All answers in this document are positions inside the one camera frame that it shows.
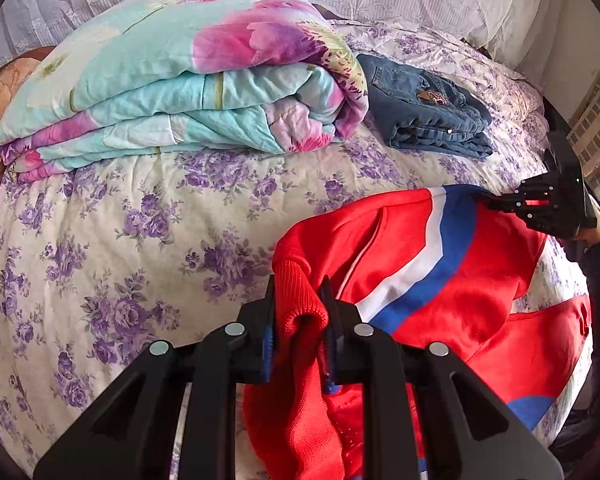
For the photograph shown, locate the folded blue jeans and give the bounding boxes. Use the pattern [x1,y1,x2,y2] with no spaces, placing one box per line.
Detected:
[356,53,496,160]

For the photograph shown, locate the folded floral quilt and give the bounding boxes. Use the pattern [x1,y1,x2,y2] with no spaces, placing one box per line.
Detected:
[0,0,371,185]

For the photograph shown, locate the person's right hand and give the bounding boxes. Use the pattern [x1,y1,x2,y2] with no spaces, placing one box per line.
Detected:
[574,212,600,247]

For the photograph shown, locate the wooden headboard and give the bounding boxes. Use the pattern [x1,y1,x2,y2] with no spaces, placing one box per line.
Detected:
[0,45,57,261]

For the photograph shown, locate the bed with purple floral sheet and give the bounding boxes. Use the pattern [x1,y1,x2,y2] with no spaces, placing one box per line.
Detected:
[0,19,595,480]

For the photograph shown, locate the beige ribbed radiator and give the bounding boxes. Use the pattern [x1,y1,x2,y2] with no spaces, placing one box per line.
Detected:
[566,42,600,201]

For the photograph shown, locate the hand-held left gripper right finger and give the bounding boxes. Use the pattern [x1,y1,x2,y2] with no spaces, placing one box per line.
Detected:
[319,280,565,480]

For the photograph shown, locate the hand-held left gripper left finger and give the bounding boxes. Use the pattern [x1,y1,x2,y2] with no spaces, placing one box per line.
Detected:
[32,276,278,480]

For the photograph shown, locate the red pants with striped band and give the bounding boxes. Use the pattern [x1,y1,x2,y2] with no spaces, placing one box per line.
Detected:
[242,185,593,480]

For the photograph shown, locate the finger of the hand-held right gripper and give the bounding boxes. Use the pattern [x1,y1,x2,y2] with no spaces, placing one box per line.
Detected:
[485,198,556,235]
[514,174,557,200]

